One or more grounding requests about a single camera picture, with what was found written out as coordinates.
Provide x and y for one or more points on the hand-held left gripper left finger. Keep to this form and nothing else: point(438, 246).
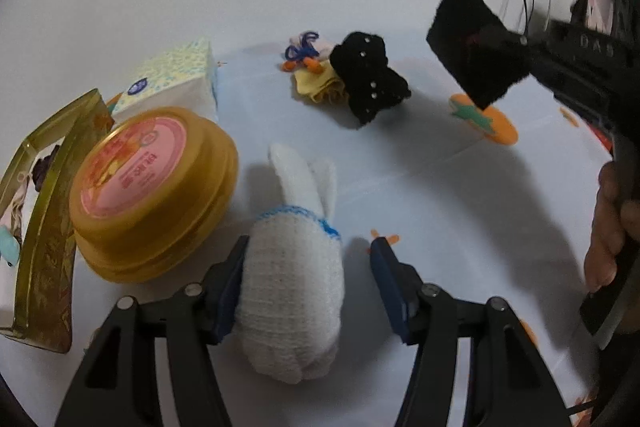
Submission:
point(230, 292)

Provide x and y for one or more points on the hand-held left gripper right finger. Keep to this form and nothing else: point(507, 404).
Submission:
point(390, 292)

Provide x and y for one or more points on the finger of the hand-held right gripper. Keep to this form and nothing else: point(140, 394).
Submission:
point(505, 38)

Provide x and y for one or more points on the black fuzzy cloth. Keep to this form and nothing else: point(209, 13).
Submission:
point(465, 37)

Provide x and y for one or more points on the white knitted bunny sock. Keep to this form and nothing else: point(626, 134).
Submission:
point(295, 282)

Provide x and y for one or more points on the black beaded scrunchie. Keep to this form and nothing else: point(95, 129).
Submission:
point(365, 72)

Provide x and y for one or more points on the gold rectangular tin box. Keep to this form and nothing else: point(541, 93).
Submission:
point(47, 257)

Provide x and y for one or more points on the yellow cloth scrunchie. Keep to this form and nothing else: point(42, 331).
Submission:
point(312, 82)

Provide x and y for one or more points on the dark purple scrunchie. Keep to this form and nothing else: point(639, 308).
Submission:
point(45, 167)

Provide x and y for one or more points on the teal soft toy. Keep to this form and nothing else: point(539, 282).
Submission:
point(7, 247)

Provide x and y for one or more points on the person's right hand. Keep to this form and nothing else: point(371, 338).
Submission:
point(607, 227)

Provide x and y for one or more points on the white persimmon print tablecloth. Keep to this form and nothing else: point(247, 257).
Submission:
point(450, 187)

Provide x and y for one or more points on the round gold tin pink label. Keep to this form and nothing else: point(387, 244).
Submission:
point(150, 187)

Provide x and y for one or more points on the yellow dotted tissue pack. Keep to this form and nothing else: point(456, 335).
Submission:
point(170, 72)

